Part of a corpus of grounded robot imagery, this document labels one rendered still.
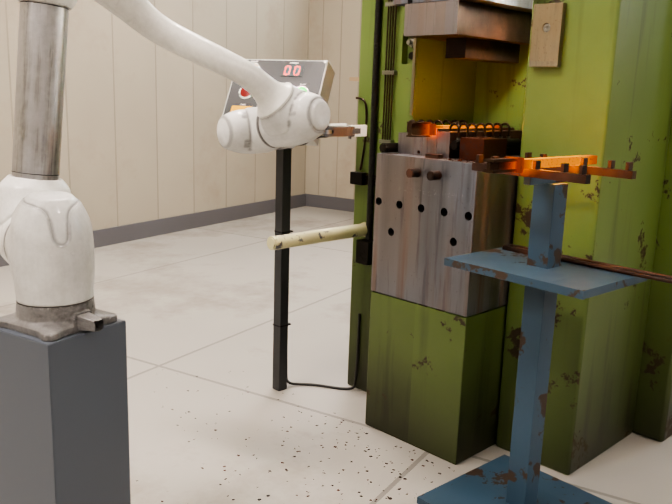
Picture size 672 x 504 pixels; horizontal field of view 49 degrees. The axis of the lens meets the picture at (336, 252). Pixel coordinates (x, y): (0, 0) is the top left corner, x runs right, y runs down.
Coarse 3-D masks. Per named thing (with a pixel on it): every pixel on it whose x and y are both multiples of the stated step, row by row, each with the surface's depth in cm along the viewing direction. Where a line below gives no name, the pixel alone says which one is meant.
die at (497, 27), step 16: (416, 16) 222; (432, 16) 218; (448, 16) 214; (464, 16) 214; (480, 16) 219; (496, 16) 225; (512, 16) 230; (528, 16) 237; (416, 32) 223; (432, 32) 218; (448, 32) 214; (464, 32) 215; (480, 32) 220; (496, 32) 226; (512, 32) 232; (528, 32) 238
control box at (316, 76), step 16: (256, 64) 255; (272, 64) 253; (288, 64) 251; (304, 64) 249; (320, 64) 247; (288, 80) 249; (304, 80) 247; (320, 80) 245; (240, 96) 252; (224, 112) 252
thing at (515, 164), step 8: (488, 160) 165; (496, 160) 164; (504, 160) 166; (512, 160) 168; (520, 160) 169; (528, 160) 173; (544, 160) 177; (552, 160) 179; (560, 160) 182; (568, 160) 184; (576, 160) 187; (592, 160) 192; (488, 168) 165; (496, 168) 167; (504, 168) 168; (512, 168) 170; (520, 168) 170; (528, 168) 173
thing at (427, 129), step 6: (408, 126) 217; (414, 126) 217; (420, 126) 219; (426, 126) 221; (432, 126) 221; (438, 126) 224; (444, 126) 226; (456, 126) 230; (462, 126) 232; (474, 126) 237; (480, 126) 239; (498, 126) 246; (408, 132) 217; (414, 132) 218; (420, 132) 220; (426, 132) 222; (432, 132) 221
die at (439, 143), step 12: (444, 132) 220; (456, 132) 220; (480, 132) 229; (504, 132) 238; (516, 132) 243; (408, 144) 230; (420, 144) 227; (432, 144) 224; (444, 144) 220; (444, 156) 221; (456, 156) 223
